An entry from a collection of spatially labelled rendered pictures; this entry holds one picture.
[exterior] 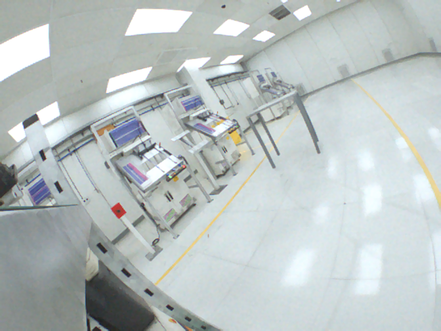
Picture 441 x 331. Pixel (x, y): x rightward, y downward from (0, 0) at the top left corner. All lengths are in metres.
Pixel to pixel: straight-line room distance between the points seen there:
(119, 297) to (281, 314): 0.80
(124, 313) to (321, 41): 9.10
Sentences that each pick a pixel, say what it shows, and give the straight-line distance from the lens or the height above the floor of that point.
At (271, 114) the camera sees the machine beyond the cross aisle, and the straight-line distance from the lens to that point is 6.17.
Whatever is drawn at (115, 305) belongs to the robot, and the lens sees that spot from 0.97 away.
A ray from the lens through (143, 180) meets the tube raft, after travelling 2.17.
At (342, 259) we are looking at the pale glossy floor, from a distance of 1.10.
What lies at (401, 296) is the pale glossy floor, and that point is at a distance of 1.01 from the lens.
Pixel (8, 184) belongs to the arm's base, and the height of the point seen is 1.15.
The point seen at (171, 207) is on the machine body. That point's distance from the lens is 2.55.
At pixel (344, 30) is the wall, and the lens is 8.81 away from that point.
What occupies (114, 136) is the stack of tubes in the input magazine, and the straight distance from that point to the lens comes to 2.63.
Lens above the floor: 0.94
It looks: 13 degrees down
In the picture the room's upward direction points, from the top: 31 degrees counter-clockwise
